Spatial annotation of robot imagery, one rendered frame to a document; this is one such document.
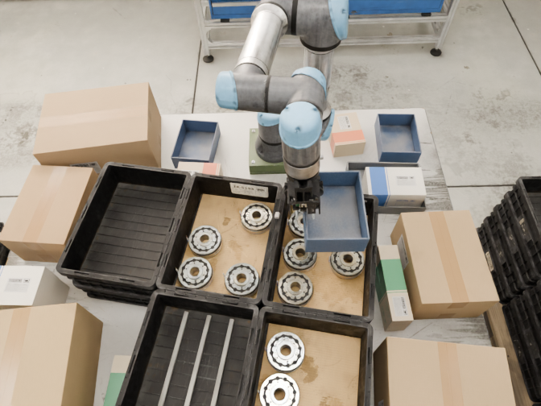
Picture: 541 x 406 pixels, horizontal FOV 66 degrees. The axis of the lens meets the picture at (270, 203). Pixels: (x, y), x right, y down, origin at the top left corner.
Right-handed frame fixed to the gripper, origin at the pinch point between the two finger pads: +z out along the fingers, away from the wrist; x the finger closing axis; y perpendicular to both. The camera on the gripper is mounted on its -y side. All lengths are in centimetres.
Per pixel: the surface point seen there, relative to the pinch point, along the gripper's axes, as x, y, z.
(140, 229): -54, -9, 25
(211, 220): -31.2, -12.5, 26.7
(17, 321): -80, 23, 16
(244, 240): -19.9, -5.1, 27.5
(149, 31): -117, -228, 104
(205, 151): -40, -52, 39
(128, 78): -124, -175, 103
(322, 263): 4.5, 2.9, 29.3
